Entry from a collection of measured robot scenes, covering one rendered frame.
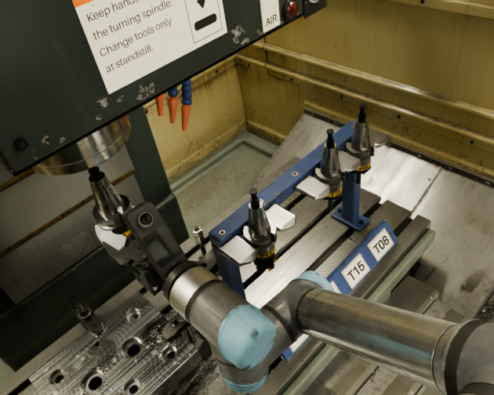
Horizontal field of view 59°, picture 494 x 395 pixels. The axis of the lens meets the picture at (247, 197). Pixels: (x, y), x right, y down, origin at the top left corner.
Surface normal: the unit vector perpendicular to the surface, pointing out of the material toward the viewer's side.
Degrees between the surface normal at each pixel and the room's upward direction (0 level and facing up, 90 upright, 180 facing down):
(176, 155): 90
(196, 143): 90
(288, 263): 0
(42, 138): 90
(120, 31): 90
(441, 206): 24
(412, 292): 7
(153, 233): 58
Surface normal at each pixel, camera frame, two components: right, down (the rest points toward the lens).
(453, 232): -0.40, -0.44
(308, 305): -0.74, -0.56
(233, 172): -0.13, -0.72
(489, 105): -0.70, 0.55
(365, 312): -0.53, -0.81
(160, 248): 0.49, 0.00
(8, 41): 0.70, 0.42
